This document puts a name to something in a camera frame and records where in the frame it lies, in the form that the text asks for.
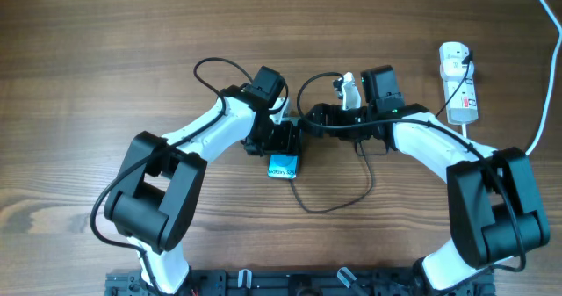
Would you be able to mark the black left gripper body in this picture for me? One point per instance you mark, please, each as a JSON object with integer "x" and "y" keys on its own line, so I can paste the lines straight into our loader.
{"x": 275, "y": 140}

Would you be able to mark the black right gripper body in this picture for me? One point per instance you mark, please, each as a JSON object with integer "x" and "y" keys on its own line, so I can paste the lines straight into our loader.
{"x": 341, "y": 117}

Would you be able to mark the teal Galaxy smartphone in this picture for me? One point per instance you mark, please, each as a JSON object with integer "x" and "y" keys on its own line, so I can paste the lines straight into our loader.
{"x": 283, "y": 166}

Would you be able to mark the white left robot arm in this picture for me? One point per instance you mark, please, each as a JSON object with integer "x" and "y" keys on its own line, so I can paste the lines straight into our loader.
{"x": 153, "y": 198}

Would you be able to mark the white power strip socket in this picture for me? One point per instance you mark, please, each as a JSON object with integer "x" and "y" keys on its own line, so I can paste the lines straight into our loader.
{"x": 456, "y": 70}

